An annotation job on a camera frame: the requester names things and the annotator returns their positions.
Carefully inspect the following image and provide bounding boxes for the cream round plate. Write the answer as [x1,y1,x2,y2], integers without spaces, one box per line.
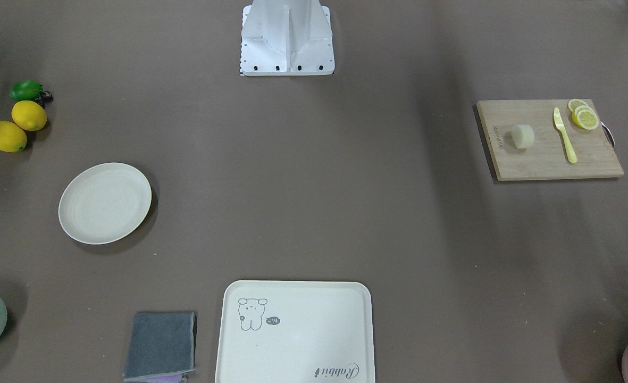
[57,162,153,245]

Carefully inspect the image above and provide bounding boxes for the cream rabbit serving tray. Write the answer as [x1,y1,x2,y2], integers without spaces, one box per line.
[215,280,376,382]

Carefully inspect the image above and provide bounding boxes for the pale white bun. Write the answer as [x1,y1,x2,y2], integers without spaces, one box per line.
[510,124,535,150]

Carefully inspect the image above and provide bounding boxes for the folded grey cloth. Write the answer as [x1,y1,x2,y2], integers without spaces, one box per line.
[123,311,196,382]

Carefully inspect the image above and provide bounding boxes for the bamboo cutting board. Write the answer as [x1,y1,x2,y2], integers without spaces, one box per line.
[476,99,624,181]

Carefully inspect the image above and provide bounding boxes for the yellow plastic knife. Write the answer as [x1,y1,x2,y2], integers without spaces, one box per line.
[552,107,578,163]

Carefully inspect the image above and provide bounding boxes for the lemon slices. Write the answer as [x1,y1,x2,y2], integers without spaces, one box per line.
[567,98,601,130]

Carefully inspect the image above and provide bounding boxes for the dark cherries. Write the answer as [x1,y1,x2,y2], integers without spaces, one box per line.
[34,90,54,107]

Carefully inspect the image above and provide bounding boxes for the yellow lemon lower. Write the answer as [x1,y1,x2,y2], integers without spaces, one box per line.
[11,101,48,131]

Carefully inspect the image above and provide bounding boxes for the yellow lemon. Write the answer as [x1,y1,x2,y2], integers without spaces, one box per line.
[0,121,27,153]
[11,101,48,131]

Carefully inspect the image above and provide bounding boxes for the green lime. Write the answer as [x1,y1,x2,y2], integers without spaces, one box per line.
[9,80,44,102]

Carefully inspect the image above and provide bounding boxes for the yellow lemon upper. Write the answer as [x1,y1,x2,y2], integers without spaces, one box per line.
[0,121,27,153]

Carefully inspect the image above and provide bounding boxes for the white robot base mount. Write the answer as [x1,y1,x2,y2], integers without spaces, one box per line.
[239,1,336,76]

